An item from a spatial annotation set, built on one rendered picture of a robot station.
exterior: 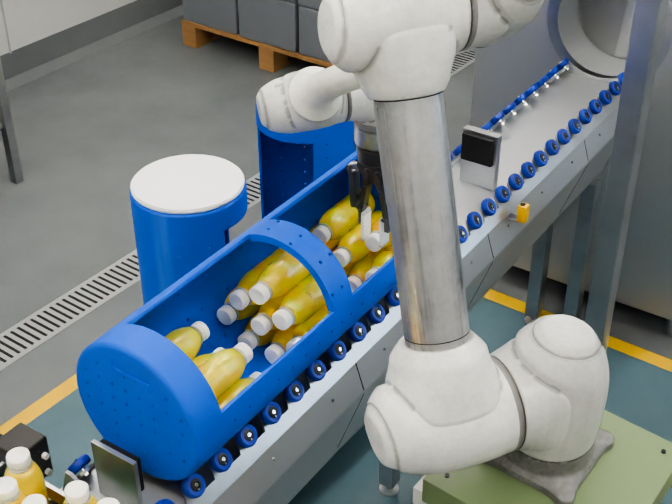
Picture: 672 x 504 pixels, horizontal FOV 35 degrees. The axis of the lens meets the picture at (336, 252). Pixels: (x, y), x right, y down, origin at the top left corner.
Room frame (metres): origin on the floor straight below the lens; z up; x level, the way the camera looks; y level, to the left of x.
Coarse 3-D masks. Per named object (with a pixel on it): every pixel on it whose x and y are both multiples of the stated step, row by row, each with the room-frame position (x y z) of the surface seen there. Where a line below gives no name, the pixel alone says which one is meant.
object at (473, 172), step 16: (464, 128) 2.45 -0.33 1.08; (480, 128) 2.45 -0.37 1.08; (464, 144) 2.43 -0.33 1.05; (480, 144) 2.41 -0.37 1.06; (496, 144) 2.40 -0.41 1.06; (464, 160) 2.45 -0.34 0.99; (480, 160) 2.40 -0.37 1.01; (496, 160) 2.40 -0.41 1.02; (464, 176) 2.45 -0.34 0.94; (480, 176) 2.42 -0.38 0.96; (496, 176) 2.41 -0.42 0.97
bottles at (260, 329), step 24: (336, 240) 1.98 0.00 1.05; (360, 240) 1.93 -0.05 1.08; (360, 264) 1.92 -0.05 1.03; (240, 312) 1.72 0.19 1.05; (264, 312) 1.68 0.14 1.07; (240, 336) 1.68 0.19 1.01; (264, 336) 1.69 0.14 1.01; (288, 336) 1.67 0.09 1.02; (192, 360) 1.52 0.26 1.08; (240, 384) 1.47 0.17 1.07
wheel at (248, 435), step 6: (246, 426) 1.46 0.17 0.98; (252, 426) 1.47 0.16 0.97; (240, 432) 1.44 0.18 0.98; (246, 432) 1.45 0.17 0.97; (252, 432) 1.46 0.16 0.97; (240, 438) 1.44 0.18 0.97; (246, 438) 1.44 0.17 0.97; (252, 438) 1.45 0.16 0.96; (240, 444) 1.43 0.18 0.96; (246, 444) 1.43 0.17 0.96; (252, 444) 1.44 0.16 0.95
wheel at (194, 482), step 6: (192, 474) 1.34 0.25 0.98; (198, 474) 1.34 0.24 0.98; (186, 480) 1.32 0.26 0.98; (192, 480) 1.33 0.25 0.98; (198, 480) 1.33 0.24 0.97; (204, 480) 1.34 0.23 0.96; (186, 486) 1.31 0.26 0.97; (192, 486) 1.32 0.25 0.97; (198, 486) 1.33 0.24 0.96; (204, 486) 1.33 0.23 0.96; (186, 492) 1.31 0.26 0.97; (192, 492) 1.31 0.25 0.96; (198, 492) 1.32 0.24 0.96; (192, 498) 1.31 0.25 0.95
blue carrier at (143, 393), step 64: (320, 192) 2.07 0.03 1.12; (256, 256) 1.87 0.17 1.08; (320, 256) 1.68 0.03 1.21; (128, 320) 1.47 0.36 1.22; (192, 320) 1.69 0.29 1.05; (128, 384) 1.37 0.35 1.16; (192, 384) 1.34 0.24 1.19; (256, 384) 1.42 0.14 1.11; (128, 448) 1.38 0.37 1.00; (192, 448) 1.30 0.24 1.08
